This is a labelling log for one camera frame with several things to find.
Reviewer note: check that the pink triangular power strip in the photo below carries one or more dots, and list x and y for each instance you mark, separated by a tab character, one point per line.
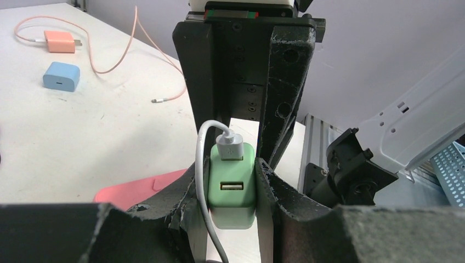
124	196

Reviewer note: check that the pink charger plug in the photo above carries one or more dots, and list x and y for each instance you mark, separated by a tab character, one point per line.
61	42

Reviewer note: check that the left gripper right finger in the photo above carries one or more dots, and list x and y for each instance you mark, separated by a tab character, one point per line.
294	228

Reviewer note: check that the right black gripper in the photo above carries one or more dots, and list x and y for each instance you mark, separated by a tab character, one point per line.
248	60

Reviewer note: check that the green charger plug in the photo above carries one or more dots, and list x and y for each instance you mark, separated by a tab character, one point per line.
231	191

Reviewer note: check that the blue charger plug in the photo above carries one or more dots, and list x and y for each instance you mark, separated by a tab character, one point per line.
62	76

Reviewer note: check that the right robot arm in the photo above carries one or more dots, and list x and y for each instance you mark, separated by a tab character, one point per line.
392	82

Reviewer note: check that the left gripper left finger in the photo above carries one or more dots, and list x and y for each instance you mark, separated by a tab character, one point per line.
166	227

